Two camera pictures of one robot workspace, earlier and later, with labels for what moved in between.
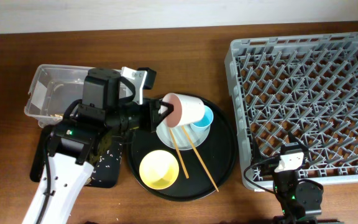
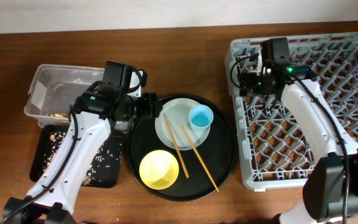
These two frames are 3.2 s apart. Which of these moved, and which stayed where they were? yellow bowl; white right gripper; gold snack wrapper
Moved: white right gripper
Stayed: yellow bowl; gold snack wrapper
